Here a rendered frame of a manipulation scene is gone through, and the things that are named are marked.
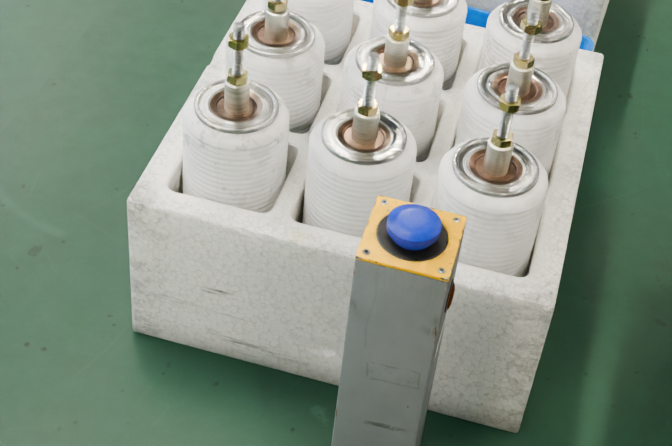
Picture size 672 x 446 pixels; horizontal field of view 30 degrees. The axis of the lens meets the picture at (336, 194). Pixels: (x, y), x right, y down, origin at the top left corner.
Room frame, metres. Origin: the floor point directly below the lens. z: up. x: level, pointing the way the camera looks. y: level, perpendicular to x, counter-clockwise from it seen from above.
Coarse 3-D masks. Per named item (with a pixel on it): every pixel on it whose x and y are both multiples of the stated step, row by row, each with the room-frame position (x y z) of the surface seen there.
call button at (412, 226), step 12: (408, 204) 0.68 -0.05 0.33; (396, 216) 0.67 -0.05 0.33; (408, 216) 0.67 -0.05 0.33; (420, 216) 0.67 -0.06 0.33; (432, 216) 0.67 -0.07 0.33; (396, 228) 0.66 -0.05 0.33; (408, 228) 0.66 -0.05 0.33; (420, 228) 0.66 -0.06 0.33; (432, 228) 0.66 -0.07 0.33; (396, 240) 0.65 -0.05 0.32; (408, 240) 0.65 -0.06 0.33; (420, 240) 0.65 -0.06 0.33; (432, 240) 0.65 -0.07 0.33
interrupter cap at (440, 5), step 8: (392, 0) 1.06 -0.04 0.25; (432, 0) 1.08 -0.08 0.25; (440, 0) 1.07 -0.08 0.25; (448, 0) 1.07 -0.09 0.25; (456, 0) 1.07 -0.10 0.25; (408, 8) 1.05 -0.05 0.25; (416, 8) 1.05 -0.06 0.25; (424, 8) 1.05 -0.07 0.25; (432, 8) 1.06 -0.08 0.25; (440, 8) 1.06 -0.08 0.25; (448, 8) 1.06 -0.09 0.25; (416, 16) 1.04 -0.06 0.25; (424, 16) 1.04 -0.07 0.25; (432, 16) 1.04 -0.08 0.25; (440, 16) 1.05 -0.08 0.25
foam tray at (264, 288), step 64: (256, 0) 1.15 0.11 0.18; (576, 64) 1.09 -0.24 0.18; (448, 128) 0.96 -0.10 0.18; (576, 128) 0.98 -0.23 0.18; (576, 192) 0.89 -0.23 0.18; (192, 256) 0.80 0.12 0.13; (256, 256) 0.79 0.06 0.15; (320, 256) 0.78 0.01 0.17; (192, 320) 0.80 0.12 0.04; (256, 320) 0.79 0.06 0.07; (320, 320) 0.77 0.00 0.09; (448, 320) 0.75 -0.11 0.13; (512, 320) 0.74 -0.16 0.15; (448, 384) 0.75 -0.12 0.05; (512, 384) 0.74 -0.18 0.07
